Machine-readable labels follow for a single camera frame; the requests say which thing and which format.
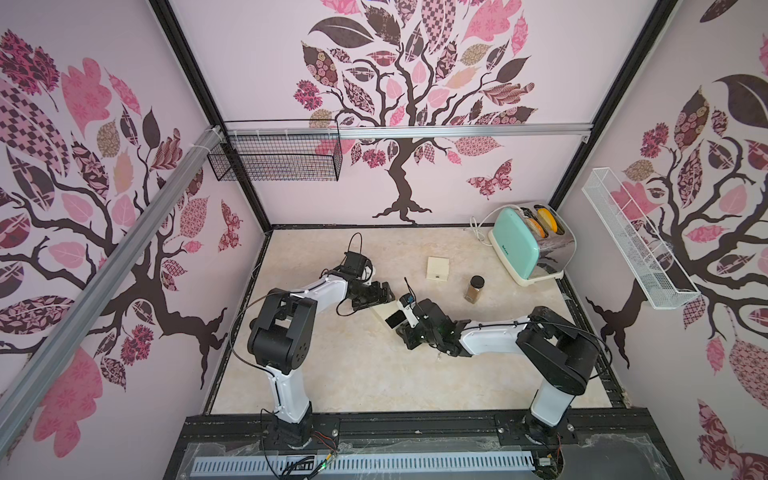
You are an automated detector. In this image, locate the mint green toaster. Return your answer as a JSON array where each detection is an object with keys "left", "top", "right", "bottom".
[{"left": 488, "top": 201, "right": 577, "bottom": 287}]

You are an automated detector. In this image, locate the black corner frame post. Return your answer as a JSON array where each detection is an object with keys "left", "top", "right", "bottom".
[{"left": 148, "top": 0, "right": 273, "bottom": 233}]

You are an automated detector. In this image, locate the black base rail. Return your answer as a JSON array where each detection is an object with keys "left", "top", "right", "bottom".
[{"left": 173, "top": 408, "right": 661, "bottom": 457}]

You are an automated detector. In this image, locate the black right corner post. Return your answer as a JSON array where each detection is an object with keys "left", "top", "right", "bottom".
[{"left": 549, "top": 0, "right": 679, "bottom": 209}]

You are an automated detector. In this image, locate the small cream square box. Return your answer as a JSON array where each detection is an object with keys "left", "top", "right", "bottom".
[{"left": 426, "top": 256, "right": 450, "bottom": 282}]

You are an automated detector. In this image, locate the aluminium rail left wall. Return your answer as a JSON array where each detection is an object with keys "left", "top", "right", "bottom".
[{"left": 1, "top": 126, "right": 224, "bottom": 454}]

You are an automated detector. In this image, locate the white toaster cable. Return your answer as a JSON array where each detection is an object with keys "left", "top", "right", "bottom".
[{"left": 467, "top": 214, "right": 499, "bottom": 248}]

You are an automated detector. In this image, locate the aluminium rail back wall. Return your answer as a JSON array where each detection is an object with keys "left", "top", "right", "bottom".
[{"left": 228, "top": 123, "right": 593, "bottom": 140}]

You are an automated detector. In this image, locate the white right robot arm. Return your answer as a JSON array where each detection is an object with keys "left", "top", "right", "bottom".
[{"left": 385, "top": 294, "right": 600, "bottom": 430}]

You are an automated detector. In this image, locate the brown spice jar black lid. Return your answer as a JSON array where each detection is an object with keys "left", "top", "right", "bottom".
[{"left": 464, "top": 275, "right": 485, "bottom": 304}]

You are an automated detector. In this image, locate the black wire basket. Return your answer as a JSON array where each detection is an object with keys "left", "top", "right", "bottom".
[{"left": 208, "top": 118, "right": 343, "bottom": 182}]

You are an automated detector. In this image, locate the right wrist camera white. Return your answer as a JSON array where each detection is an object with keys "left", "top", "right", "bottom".
[{"left": 399, "top": 293, "right": 419, "bottom": 328}]

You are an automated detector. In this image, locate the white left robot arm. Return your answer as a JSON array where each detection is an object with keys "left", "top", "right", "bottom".
[{"left": 247, "top": 274, "right": 394, "bottom": 425}]

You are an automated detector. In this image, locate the aluminium rail wall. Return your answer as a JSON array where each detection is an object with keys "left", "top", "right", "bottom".
[
  {"left": 1, "top": 126, "right": 224, "bottom": 454},
  {"left": 228, "top": 123, "right": 593, "bottom": 140}
]

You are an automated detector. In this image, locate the white wire shelf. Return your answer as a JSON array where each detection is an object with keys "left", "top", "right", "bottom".
[{"left": 582, "top": 167, "right": 701, "bottom": 310}]

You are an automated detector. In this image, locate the white slotted cable duct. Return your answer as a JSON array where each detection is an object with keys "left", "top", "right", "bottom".
[{"left": 189, "top": 451, "right": 535, "bottom": 479}]

